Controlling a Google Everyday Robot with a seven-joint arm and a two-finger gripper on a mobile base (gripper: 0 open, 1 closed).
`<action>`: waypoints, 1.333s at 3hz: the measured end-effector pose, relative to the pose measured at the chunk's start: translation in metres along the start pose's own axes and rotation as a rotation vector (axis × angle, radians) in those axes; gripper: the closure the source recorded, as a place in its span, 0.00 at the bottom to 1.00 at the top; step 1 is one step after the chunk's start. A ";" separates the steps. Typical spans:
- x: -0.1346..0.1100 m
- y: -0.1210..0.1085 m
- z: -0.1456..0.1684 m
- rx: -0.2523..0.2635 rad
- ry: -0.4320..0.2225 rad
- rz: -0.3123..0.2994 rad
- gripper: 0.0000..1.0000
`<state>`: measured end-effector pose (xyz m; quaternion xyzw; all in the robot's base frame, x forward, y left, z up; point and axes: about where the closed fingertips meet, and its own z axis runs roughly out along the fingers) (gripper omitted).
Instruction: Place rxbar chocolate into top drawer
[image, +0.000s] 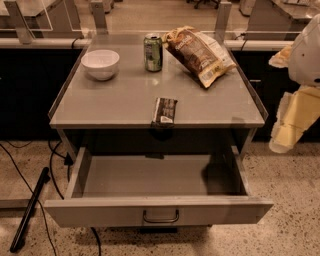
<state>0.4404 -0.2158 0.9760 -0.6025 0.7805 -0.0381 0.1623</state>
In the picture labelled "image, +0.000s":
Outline black floor cable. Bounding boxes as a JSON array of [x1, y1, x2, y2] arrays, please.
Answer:
[[0, 142, 58, 256]]

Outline white horizontal rail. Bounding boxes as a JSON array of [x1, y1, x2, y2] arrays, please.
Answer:
[[0, 35, 293, 51]]

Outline black bar on floor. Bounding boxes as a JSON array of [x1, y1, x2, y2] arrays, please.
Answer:
[[10, 167, 50, 253]]

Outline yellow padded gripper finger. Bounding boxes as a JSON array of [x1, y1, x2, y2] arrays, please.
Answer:
[[269, 86, 320, 153], [269, 45, 292, 68]]

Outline open grey top drawer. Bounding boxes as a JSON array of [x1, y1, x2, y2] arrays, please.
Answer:
[[45, 148, 273, 228]]

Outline white ceramic bowl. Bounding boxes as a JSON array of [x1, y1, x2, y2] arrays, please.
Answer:
[[81, 49, 120, 81]]

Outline dark rxbar chocolate bar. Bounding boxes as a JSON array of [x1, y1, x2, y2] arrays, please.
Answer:
[[151, 98, 178, 128]]

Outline black drawer handle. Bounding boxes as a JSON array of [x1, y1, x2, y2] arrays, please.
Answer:
[[142, 210, 180, 224]]

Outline grey cabinet with top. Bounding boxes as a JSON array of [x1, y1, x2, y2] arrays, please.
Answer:
[[47, 32, 269, 164]]

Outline brown chip bag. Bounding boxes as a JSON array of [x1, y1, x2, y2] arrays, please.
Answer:
[[162, 26, 236, 88]]

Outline green soda can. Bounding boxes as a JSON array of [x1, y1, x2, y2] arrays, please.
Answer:
[[143, 33, 163, 72]]

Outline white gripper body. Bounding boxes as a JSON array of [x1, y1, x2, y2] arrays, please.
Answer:
[[288, 14, 320, 87]]

